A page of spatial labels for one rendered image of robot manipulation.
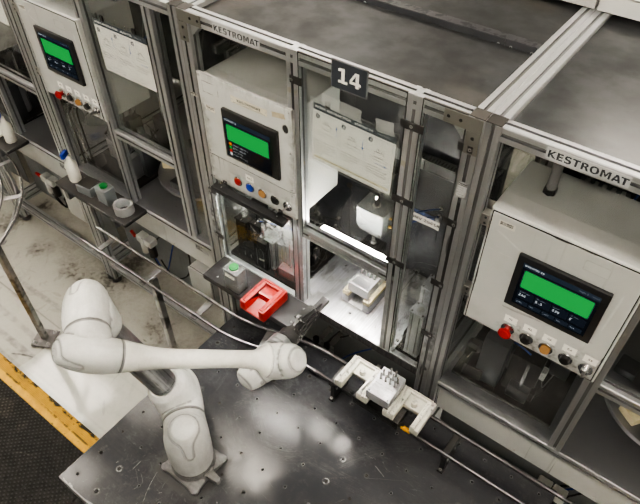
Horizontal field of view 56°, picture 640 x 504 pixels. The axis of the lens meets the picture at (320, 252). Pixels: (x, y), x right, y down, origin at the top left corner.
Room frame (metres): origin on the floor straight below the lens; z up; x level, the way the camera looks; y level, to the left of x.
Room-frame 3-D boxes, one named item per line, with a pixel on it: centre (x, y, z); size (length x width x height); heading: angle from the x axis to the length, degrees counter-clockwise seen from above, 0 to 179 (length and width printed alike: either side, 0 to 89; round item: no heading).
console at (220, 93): (1.85, 0.19, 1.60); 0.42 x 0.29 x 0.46; 53
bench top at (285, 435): (0.95, 0.05, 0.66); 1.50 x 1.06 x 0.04; 53
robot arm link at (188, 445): (1.04, 0.47, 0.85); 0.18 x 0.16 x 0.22; 18
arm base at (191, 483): (1.02, 0.46, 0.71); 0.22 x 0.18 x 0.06; 53
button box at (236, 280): (1.72, 0.35, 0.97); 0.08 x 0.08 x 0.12; 53
